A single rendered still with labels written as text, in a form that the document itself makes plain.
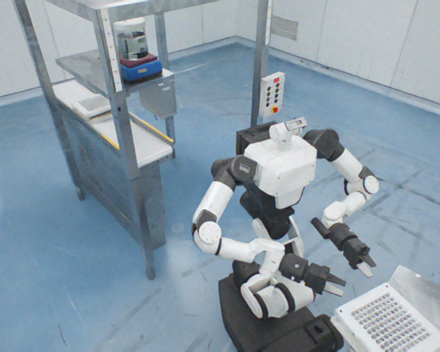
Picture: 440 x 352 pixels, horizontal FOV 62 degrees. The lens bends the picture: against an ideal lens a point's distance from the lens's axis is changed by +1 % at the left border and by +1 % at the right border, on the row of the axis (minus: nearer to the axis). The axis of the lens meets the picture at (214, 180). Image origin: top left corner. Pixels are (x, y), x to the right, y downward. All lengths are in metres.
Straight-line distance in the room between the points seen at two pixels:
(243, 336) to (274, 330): 0.18
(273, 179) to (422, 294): 0.69
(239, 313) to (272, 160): 1.11
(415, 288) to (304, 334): 0.78
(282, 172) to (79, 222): 2.09
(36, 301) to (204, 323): 1.10
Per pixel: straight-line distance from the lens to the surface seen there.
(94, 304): 2.59
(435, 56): 5.03
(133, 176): 1.98
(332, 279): 1.32
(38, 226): 3.25
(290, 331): 2.20
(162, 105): 1.98
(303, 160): 1.45
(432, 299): 1.62
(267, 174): 1.39
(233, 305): 2.26
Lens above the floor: 2.06
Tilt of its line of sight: 38 degrees down
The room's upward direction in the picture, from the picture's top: 1 degrees counter-clockwise
